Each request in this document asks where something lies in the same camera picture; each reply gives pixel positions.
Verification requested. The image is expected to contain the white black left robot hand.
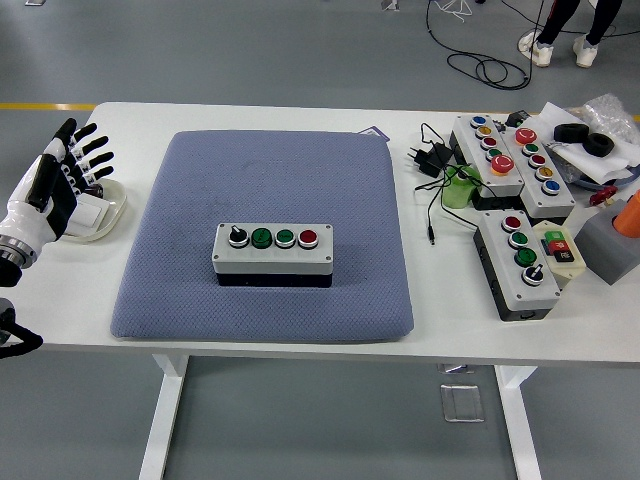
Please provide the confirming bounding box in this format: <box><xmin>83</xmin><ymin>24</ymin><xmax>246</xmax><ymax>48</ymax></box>
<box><xmin>0</xmin><ymin>117</ymin><xmax>116</xmax><ymax>246</ymax></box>

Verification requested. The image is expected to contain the grey four-button control box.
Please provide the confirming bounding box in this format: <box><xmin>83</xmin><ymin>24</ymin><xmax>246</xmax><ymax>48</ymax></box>
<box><xmin>212</xmin><ymin>222</ymin><xmax>335</xmax><ymax>289</ymax></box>
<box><xmin>472</xmin><ymin>209</ymin><xmax>562</xmax><ymax>322</ymax></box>

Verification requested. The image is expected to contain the grey five-button control box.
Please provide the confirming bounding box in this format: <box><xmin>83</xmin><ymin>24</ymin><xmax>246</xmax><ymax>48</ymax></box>
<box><xmin>499</xmin><ymin>127</ymin><xmax>577</xmax><ymax>226</ymax></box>
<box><xmin>448</xmin><ymin>114</ymin><xmax>526</xmax><ymax>211</ymax></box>

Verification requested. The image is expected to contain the cream shallow tray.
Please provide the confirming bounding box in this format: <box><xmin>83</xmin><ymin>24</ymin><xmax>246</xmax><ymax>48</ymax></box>
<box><xmin>62</xmin><ymin>177</ymin><xmax>128</xmax><ymax>245</ymax></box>

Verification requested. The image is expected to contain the white table leg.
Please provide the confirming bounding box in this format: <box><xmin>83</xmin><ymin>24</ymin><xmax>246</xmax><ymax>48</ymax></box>
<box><xmin>494</xmin><ymin>364</ymin><xmax>544</xmax><ymax>480</ymax></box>
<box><xmin>138</xmin><ymin>353</ymin><xmax>190</xmax><ymax>480</ymax></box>

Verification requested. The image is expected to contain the blue-grey padded mat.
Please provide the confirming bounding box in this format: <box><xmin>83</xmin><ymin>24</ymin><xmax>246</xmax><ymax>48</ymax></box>
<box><xmin>109</xmin><ymin>129</ymin><xmax>416</xmax><ymax>344</ymax></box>

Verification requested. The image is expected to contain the purple-edged card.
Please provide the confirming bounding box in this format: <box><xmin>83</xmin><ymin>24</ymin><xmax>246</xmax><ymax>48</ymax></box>
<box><xmin>355</xmin><ymin>124</ymin><xmax>390</xmax><ymax>144</ymax></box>

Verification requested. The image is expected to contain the black power adapter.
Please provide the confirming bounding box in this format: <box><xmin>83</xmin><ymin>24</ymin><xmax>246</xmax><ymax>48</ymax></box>
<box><xmin>403</xmin><ymin>142</ymin><xmax>454</xmax><ymax>177</ymax></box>

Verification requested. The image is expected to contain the green tape roll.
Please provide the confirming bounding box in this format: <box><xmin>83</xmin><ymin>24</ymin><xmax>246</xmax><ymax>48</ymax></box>
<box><xmin>440</xmin><ymin>163</ymin><xmax>482</xmax><ymax>210</ymax></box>

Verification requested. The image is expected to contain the silver floor socket plate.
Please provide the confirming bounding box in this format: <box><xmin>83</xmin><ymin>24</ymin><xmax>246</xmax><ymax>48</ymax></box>
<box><xmin>439</xmin><ymin>383</ymin><xmax>486</xmax><ymax>424</ymax></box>

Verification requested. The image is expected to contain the person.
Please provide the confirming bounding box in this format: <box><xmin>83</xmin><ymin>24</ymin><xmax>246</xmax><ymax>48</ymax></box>
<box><xmin>517</xmin><ymin>0</ymin><xmax>626</xmax><ymax>69</ymax></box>

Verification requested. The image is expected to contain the white paper sheet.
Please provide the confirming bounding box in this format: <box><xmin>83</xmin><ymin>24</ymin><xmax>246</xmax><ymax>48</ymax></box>
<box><xmin>509</xmin><ymin>101</ymin><xmax>640</xmax><ymax>184</ymax></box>

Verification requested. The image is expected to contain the red valve knob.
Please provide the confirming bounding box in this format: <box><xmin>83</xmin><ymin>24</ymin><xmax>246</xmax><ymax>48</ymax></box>
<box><xmin>588</xmin><ymin>185</ymin><xmax>620</xmax><ymax>206</ymax></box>

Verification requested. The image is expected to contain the grey block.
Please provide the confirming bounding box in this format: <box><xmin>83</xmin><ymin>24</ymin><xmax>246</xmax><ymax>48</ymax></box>
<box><xmin>574</xmin><ymin>197</ymin><xmax>640</xmax><ymax>286</ymax></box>

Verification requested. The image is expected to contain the clear bubble wrap bag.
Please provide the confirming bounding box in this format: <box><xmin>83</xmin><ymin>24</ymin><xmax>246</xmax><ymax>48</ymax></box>
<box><xmin>567</xmin><ymin>92</ymin><xmax>640</xmax><ymax>161</ymax></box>

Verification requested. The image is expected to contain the orange cylinder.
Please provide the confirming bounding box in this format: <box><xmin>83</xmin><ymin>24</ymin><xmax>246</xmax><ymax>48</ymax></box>
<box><xmin>613</xmin><ymin>188</ymin><xmax>640</xmax><ymax>240</ymax></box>

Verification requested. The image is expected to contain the white wall switch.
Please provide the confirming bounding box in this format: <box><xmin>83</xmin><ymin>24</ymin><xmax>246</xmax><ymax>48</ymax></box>
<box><xmin>69</xmin><ymin>197</ymin><xmax>112</xmax><ymax>234</ymax></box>

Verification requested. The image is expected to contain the black adapter cable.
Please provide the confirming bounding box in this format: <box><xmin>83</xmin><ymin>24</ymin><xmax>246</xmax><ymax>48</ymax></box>
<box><xmin>412</xmin><ymin>122</ymin><xmax>481</xmax><ymax>246</ymax></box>

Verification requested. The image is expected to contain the white floor cable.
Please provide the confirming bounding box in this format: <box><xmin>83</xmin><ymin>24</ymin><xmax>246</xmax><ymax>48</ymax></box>
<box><xmin>433</xmin><ymin>0</ymin><xmax>474</xmax><ymax>24</ymax></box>

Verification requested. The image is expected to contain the black floor cable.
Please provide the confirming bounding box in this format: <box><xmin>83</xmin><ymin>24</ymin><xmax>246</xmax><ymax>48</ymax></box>
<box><xmin>425</xmin><ymin>0</ymin><xmax>532</xmax><ymax>91</ymax></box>

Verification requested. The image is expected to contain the cream three-button switch box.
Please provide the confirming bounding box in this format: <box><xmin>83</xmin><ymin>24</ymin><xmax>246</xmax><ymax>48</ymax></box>
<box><xmin>530</xmin><ymin>219</ymin><xmax>586</xmax><ymax>289</ymax></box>

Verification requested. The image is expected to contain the black foam ring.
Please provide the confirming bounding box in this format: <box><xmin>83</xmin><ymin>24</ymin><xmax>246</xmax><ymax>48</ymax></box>
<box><xmin>583</xmin><ymin>132</ymin><xmax>616</xmax><ymax>159</ymax></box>
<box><xmin>552</xmin><ymin>122</ymin><xmax>591</xmax><ymax>144</ymax></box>

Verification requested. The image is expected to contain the blue ring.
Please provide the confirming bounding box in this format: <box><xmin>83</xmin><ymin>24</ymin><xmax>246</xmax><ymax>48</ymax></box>
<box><xmin>574</xmin><ymin>168</ymin><xmax>640</xmax><ymax>190</ymax></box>

